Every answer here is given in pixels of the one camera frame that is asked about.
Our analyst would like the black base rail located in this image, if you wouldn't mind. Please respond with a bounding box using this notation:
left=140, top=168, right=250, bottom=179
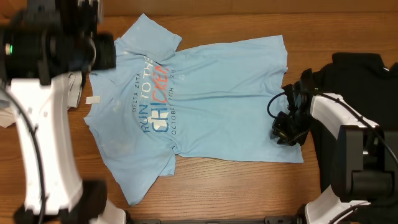
left=127, top=215, right=307, bottom=224

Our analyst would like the folded white cloth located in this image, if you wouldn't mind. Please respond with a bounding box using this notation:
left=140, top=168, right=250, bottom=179
left=1, top=72, right=85, bottom=128

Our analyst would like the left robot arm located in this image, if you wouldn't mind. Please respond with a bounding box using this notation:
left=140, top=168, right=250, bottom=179
left=1, top=0, right=131, bottom=224

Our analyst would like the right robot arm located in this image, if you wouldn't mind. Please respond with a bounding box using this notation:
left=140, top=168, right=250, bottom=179
left=264, top=70, right=397, bottom=223

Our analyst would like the light blue printed t-shirt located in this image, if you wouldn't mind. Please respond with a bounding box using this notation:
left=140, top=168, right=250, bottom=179
left=85, top=15, right=303, bottom=205

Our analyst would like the black garment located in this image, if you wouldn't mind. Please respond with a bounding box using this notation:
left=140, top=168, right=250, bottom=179
left=310, top=53, right=397, bottom=223

